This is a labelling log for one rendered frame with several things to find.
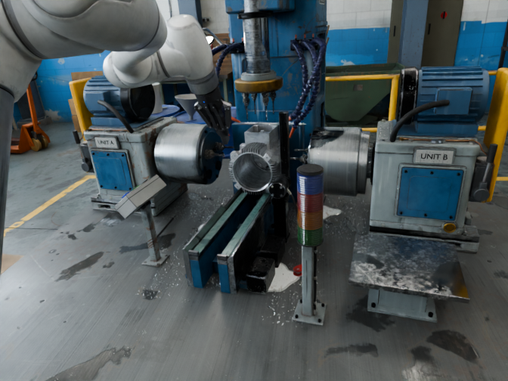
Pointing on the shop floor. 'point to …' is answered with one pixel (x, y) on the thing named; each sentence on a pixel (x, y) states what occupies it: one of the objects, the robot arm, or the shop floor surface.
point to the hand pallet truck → (30, 131)
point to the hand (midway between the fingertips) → (224, 134)
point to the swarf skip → (357, 94)
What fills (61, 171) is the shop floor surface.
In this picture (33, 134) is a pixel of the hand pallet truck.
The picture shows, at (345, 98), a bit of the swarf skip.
